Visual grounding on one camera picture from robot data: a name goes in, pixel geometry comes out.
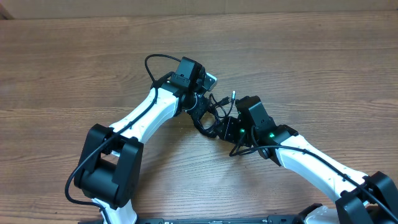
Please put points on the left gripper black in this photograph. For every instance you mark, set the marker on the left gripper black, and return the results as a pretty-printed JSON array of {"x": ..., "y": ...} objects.
[{"x": 203, "y": 106}]

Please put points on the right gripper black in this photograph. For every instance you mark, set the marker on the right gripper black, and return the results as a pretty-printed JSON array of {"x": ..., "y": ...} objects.
[{"x": 229, "y": 125}]

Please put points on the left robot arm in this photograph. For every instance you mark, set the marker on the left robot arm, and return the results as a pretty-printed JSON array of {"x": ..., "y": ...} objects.
[{"x": 110, "y": 162}]

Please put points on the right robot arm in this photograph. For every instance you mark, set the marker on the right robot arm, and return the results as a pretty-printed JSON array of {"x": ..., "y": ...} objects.
[{"x": 358, "y": 197}]

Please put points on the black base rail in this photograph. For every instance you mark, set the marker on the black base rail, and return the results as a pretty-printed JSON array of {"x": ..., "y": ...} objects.
[{"x": 271, "y": 219}]

